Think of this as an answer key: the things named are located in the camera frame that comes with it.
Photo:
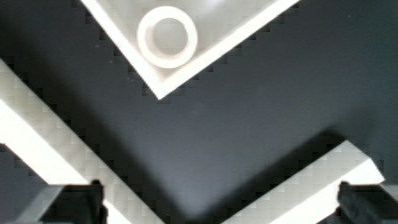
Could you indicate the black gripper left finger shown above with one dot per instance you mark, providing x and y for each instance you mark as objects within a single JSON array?
[{"x": 69, "y": 204}]

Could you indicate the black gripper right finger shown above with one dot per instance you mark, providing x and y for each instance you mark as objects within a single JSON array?
[{"x": 367, "y": 205}]

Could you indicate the white square table top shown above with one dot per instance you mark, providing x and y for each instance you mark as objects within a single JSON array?
[{"x": 177, "y": 33}]

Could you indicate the white right fence wall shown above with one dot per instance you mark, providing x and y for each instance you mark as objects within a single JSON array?
[{"x": 302, "y": 201}]

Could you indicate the white fence wall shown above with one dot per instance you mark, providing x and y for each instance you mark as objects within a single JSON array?
[
  {"x": 55, "y": 152},
  {"x": 302, "y": 201}
]

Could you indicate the white front fence wall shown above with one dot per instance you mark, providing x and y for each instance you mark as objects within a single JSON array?
[{"x": 55, "y": 152}]

